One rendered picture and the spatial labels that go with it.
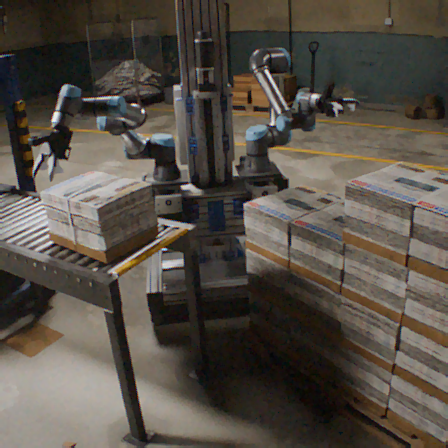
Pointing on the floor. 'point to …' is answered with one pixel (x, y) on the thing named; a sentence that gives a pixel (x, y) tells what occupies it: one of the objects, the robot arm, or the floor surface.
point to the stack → (346, 314)
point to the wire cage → (129, 72)
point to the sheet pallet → (253, 97)
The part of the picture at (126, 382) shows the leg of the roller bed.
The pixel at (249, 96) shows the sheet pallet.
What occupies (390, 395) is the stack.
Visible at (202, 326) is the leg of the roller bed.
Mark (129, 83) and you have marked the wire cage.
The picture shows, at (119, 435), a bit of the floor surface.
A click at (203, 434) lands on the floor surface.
